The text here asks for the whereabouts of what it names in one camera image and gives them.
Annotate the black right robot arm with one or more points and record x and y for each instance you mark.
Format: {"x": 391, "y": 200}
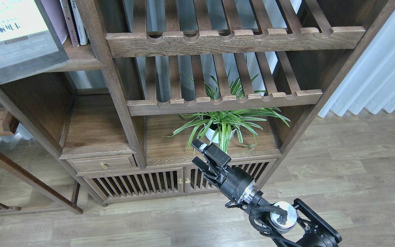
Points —
{"x": 288, "y": 225}

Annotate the white sheer curtain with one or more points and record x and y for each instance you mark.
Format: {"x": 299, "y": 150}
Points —
{"x": 370, "y": 84}

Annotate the pale lavender white book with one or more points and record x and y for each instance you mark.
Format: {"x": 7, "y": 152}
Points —
{"x": 55, "y": 13}

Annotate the white plant pot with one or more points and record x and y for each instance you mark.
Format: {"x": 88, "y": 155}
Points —
{"x": 212, "y": 136}

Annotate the yellow green black book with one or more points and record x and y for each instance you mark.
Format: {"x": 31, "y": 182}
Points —
{"x": 29, "y": 44}

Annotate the green spider plant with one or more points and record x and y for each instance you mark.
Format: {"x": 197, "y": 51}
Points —
{"x": 243, "y": 118}

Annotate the dark wooden bookshelf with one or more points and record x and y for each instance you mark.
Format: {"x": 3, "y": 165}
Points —
{"x": 119, "y": 98}

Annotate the white green upright book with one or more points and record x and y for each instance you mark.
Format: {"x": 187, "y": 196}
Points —
{"x": 83, "y": 39}

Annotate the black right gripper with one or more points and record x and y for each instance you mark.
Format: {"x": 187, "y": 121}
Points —
{"x": 234, "y": 183}

